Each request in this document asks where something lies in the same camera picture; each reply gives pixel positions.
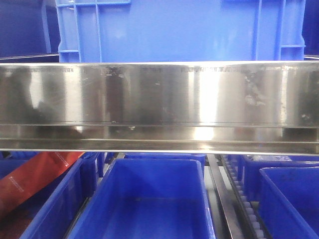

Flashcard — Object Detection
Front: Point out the blue bin centre lower shelf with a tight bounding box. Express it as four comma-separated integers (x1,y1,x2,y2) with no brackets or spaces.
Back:
69,159,215,239

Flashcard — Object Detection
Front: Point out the blue bin back right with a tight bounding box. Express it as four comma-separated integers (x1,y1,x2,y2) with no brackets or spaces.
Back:
225,154,319,202

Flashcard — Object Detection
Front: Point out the blue bin shelf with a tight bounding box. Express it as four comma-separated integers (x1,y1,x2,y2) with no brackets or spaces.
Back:
69,159,215,239
259,167,319,239

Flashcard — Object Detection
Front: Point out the black roller track rail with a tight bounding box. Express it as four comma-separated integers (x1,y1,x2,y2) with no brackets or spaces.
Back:
204,154,271,239

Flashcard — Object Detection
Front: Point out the steel shelf rack left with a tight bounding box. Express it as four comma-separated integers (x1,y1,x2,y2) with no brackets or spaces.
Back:
0,61,319,155

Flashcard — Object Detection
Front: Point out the large blue crate upper shelf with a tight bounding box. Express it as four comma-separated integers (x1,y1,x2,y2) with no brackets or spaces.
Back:
56,0,306,62

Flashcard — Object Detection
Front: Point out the dark blue crate upper left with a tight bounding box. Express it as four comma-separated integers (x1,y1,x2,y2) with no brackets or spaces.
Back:
0,0,60,63

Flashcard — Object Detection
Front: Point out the red flat package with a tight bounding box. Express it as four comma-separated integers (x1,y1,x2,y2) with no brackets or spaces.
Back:
0,151,84,218

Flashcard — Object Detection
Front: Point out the blue bin with red item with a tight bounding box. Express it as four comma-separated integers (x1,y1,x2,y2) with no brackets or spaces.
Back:
0,152,100,239

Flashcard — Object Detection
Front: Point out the blue bin right lower shelf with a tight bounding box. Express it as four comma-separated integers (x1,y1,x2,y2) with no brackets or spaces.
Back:
259,167,319,239

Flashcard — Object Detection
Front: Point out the blue bin back centre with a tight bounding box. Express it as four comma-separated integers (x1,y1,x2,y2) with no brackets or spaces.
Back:
124,152,207,173

